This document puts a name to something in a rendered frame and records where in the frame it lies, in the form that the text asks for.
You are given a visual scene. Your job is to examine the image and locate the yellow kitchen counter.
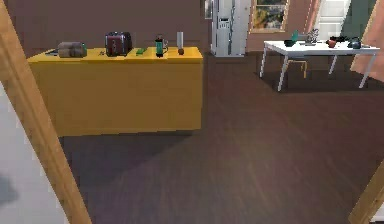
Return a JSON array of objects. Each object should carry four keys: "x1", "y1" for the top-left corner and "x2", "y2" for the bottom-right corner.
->
[{"x1": 27, "y1": 46, "x2": 204, "y2": 138}]

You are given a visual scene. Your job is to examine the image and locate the green coffee press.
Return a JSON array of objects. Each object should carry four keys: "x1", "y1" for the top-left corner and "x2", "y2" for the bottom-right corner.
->
[{"x1": 154, "y1": 34, "x2": 170, "y2": 59}]

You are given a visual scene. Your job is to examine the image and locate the white fridge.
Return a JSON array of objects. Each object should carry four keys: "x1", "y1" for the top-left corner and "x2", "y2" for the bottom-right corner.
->
[{"x1": 210, "y1": 0, "x2": 252, "y2": 58}]

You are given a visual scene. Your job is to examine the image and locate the dark red toaster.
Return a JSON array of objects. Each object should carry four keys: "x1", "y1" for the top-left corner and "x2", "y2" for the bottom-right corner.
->
[{"x1": 104, "y1": 31, "x2": 134, "y2": 58}]

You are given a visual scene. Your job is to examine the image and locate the yellow wooden stool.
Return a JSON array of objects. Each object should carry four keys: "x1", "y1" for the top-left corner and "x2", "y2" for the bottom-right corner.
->
[{"x1": 285, "y1": 58, "x2": 309, "y2": 80}]

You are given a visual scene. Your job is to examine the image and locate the wood framed window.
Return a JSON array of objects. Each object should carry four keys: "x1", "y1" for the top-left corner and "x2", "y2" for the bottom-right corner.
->
[{"x1": 248, "y1": 0, "x2": 291, "y2": 34}]

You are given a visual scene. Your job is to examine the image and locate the white dining table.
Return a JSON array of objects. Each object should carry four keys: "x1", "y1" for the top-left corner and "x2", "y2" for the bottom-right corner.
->
[{"x1": 259, "y1": 40, "x2": 381, "y2": 93}]

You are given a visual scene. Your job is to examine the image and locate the white patterned vase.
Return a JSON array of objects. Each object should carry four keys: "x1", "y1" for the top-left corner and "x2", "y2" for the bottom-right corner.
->
[{"x1": 306, "y1": 28, "x2": 320, "y2": 45}]

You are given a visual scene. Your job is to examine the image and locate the white room door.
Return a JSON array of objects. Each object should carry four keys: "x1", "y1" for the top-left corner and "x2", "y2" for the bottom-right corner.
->
[{"x1": 314, "y1": 0, "x2": 352, "y2": 42}]

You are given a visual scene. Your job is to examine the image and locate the dark teal kettle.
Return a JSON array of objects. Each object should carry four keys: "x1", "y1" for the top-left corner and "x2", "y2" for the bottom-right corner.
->
[{"x1": 347, "y1": 36, "x2": 363, "y2": 50}]

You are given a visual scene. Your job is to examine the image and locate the light wood door frame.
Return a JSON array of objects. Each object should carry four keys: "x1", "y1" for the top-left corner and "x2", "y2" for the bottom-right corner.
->
[{"x1": 0, "y1": 0, "x2": 93, "y2": 224}]

